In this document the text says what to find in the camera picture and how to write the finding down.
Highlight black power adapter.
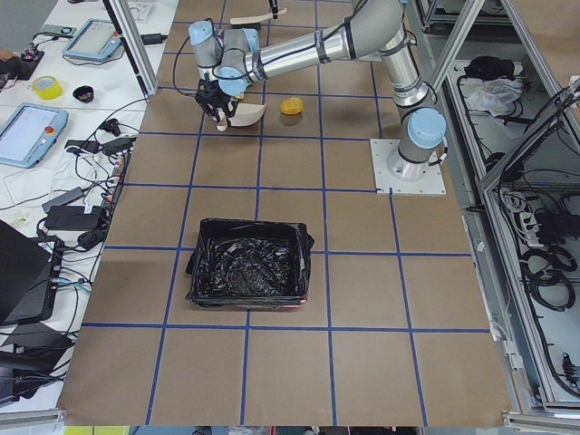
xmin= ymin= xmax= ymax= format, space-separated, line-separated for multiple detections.
xmin=44 ymin=205 xmax=107 ymax=231

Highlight yellow tape roll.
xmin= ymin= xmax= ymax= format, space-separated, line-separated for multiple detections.
xmin=32 ymin=75 xmax=63 ymax=101

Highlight lower teach pendant tablet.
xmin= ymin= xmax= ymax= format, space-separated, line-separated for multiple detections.
xmin=1 ymin=102 xmax=69 ymax=169

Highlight white crumpled cloth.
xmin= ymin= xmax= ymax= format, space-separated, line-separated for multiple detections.
xmin=466 ymin=78 xmax=524 ymax=117

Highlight black lined trash bin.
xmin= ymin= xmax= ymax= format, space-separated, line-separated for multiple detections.
xmin=186 ymin=217 xmax=314 ymax=310

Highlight teach pendant tablet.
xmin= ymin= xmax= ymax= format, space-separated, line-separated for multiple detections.
xmin=1 ymin=102 xmax=69 ymax=169
xmin=63 ymin=18 xmax=121 ymax=63

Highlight yellow potato toy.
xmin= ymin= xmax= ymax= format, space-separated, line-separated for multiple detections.
xmin=280 ymin=97 xmax=305 ymax=116

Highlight beige hand brush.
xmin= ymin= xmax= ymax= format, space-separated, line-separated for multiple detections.
xmin=229 ymin=8 xmax=288 ymax=29

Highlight black laptop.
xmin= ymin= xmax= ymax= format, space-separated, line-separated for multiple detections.
xmin=1 ymin=222 xmax=63 ymax=326

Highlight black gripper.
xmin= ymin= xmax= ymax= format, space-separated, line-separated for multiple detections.
xmin=195 ymin=0 xmax=278 ymax=127

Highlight beige plastic dustpan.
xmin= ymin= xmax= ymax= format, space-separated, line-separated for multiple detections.
xmin=217 ymin=98 xmax=266 ymax=131

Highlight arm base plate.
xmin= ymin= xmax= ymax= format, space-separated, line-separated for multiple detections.
xmin=370 ymin=139 xmax=446 ymax=196

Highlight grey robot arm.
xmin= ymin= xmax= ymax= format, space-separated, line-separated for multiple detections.
xmin=188 ymin=0 xmax=447 ymax=165

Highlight upper teach pendant tablet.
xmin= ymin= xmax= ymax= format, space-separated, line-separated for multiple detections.
xmin=63 ymin=18 xmax=121 ymax=63

